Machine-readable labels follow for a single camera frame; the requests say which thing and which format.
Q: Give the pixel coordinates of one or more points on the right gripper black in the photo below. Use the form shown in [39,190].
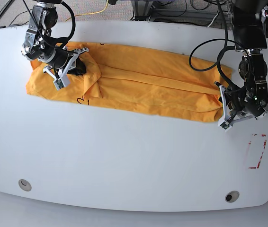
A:
[59,60]

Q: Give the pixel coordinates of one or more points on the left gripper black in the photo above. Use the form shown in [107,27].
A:
[235,105]

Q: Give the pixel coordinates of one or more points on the orange t-shirt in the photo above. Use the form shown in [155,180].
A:
[139,80]

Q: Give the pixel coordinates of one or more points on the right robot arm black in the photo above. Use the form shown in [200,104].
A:
[39,45]

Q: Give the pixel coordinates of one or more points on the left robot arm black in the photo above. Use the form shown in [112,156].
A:
[249,36]

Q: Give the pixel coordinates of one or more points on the red tape rectangle marking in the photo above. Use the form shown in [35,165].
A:
[256,148]

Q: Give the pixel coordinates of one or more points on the right table grommet hole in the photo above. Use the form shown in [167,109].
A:
[232,196]

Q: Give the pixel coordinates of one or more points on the table grommet hole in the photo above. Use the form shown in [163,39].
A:
[24,185]
[232,196]

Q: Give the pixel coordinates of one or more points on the left table grommet hole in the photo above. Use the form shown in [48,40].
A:
[24,185]

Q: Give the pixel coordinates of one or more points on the aluminium frame rail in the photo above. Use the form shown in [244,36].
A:
[146,10]

